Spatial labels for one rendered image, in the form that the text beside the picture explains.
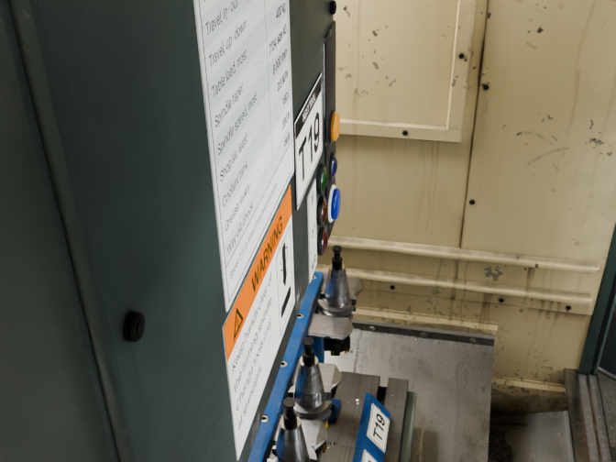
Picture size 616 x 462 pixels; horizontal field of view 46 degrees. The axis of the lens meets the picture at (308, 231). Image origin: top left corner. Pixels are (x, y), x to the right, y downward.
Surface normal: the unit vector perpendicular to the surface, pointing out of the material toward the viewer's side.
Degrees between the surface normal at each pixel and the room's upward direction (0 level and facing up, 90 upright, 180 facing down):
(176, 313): 90
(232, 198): 90
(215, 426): 90
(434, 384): 24
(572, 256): 90
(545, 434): 17
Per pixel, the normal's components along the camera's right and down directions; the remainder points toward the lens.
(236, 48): 0.98, 0.10
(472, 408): -0.11, -0.54
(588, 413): -0.02, -0.84
